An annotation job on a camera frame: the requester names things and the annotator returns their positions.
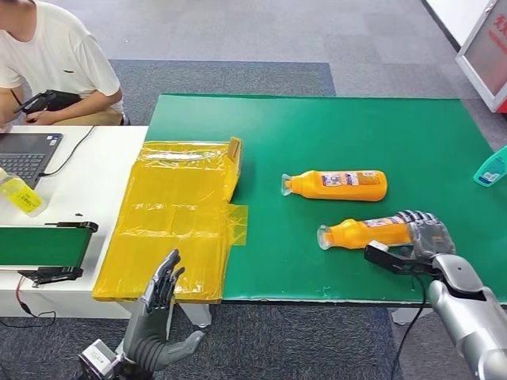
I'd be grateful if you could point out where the yellow plastic covered sheet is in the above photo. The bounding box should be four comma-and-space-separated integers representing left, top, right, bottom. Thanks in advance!
91, 137, 249, 304

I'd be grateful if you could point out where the orange bottle blue label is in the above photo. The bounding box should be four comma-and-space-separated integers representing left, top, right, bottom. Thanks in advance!
317, 215, 415, 252

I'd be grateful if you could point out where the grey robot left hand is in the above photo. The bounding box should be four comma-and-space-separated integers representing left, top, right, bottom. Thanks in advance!
120, 249, 206, 374

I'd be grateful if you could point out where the black laptop cable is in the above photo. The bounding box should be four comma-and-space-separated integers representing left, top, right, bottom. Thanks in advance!
37, 125, 96, 178

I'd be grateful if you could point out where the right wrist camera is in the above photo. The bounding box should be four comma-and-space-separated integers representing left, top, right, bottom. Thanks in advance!
363, 240, 437, 277

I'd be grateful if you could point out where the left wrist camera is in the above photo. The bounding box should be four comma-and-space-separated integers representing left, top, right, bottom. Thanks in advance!
77, 339, 119, 380

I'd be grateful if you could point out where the yellow transparent bottle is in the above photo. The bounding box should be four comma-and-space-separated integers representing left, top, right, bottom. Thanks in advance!
0, 167, 48, 218

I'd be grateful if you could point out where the small green belt conveyor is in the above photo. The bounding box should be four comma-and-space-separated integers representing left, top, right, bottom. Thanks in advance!
0, 221, 99, 288

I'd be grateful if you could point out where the red black power cable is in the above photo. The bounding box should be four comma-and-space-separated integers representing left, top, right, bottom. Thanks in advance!
0, 275, 57, 329

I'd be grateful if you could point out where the person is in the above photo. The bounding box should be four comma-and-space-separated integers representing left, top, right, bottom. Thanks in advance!
0, 0, 131, 128

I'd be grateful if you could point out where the white table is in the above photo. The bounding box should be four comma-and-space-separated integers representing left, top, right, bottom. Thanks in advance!
0, 124, 150, 320

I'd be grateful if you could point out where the person's left hand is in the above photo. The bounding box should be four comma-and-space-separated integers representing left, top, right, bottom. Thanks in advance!
23, 107, 53, 126

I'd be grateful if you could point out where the teal bottle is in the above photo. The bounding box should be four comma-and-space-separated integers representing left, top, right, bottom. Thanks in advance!
473, 146, 507, 188

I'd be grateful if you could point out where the white framed display board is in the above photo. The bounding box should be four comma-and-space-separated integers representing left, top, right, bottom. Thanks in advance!
455, 0, 507, 114

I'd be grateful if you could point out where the green table mat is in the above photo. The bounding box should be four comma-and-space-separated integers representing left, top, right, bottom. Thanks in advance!
144, 93, 507, 306

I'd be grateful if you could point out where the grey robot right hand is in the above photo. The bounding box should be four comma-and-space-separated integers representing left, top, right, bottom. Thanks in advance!
396, 209, 456, 260

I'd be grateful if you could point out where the black handheld controller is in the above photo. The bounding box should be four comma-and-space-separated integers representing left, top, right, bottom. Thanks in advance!
10, 89, 82, 117

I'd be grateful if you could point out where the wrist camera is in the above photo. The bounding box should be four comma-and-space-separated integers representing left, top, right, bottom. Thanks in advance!
77, 339, 119, 380
363, 240, 437, 277

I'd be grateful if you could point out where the dark grey laptop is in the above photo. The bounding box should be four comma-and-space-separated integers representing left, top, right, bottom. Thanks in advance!
0, 132, 64, 190

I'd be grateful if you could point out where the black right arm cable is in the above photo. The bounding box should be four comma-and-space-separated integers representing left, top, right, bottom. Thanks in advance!
390, 275, 428, 380

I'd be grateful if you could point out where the orange bottle white label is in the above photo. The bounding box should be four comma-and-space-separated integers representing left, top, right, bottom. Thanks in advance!
281, 169, 388, 203

